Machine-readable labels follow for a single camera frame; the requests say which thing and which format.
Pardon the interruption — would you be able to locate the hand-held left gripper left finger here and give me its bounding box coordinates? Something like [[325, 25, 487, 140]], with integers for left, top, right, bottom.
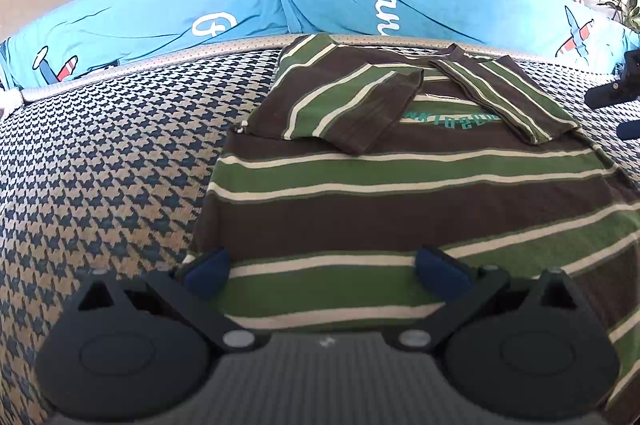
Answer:
[[75, 247, 271, 353]]

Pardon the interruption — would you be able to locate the houndstooth sofa cover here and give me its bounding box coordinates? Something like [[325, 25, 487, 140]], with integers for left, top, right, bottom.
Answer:
[[0, 35, 640, 425]]

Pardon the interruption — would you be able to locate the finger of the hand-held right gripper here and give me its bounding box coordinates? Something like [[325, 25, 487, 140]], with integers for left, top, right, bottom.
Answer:
[[616, 118, 640, 141], [585, 80, 640, 110]]

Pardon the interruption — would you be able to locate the long-leaf potted plant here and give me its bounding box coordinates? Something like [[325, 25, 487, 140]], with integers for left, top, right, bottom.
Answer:
[[597, 0, 640, 33]]

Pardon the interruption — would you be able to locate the green brown striped t-shirt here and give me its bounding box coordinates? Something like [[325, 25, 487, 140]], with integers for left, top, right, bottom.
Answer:
[[182, 32, 640, 425]]

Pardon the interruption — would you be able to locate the blue printed bolster cushion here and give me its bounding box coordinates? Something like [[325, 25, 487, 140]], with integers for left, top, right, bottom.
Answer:
[[0, 0, 640, 88]]

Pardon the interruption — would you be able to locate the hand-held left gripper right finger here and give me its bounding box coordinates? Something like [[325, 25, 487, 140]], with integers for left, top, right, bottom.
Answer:
[[390, 245, 581, 353]]

